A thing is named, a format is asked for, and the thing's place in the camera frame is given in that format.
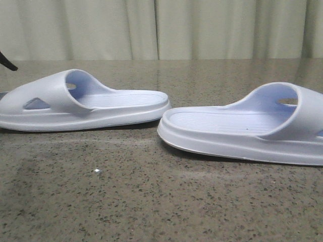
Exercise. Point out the light blue slipper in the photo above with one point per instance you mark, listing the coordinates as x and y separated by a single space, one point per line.
277 122
75 100

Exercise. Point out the white curtain backdrop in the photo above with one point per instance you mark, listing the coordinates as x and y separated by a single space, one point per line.
122 30

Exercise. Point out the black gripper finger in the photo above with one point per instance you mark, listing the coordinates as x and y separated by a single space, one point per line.
6 63

